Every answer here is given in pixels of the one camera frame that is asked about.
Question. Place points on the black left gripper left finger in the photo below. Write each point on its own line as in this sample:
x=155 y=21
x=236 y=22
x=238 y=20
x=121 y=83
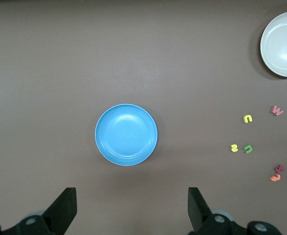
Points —
x=60 y=213

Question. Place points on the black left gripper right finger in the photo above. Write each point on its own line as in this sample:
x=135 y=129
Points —
x=199 y=215

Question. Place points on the yellow foam letter s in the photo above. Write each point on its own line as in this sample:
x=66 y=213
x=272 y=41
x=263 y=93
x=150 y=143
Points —
x=234 y=148

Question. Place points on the green foam letter u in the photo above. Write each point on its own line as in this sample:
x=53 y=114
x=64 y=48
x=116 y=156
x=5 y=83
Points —
x=249 y=150

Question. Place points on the yellow foam letter u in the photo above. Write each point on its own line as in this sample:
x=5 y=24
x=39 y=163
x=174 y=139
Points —
x=244 y=120

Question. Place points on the orange foam letter t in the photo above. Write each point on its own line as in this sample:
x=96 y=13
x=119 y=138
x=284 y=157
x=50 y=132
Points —
x=275 y=178

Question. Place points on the maroon foam letter k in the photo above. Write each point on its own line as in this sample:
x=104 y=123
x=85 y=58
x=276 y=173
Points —
x=279 y=169

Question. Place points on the blue plate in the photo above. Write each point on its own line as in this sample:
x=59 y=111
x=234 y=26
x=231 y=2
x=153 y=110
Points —
x=126 y=134

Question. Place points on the red foam letter w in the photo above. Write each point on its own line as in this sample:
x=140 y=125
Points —
x=277 y=111

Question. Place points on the brown table cover sheet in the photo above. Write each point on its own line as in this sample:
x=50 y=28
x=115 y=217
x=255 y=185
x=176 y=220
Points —
x=109 y=49

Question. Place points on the beige plate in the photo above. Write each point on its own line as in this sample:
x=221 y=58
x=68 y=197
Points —
x=282 y=44

